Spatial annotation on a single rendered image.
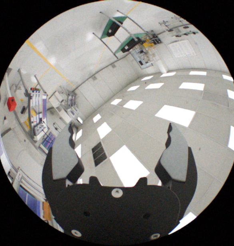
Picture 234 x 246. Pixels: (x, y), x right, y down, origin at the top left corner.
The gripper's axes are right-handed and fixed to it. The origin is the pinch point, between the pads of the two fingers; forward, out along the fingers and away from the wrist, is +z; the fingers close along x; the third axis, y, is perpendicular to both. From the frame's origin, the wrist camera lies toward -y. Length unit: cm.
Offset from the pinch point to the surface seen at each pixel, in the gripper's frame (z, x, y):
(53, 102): 317, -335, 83
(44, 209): -54, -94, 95
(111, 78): 892, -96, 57
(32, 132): 47, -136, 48
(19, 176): -26, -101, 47
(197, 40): 305, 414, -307
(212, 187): -39, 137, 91
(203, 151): 40, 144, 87
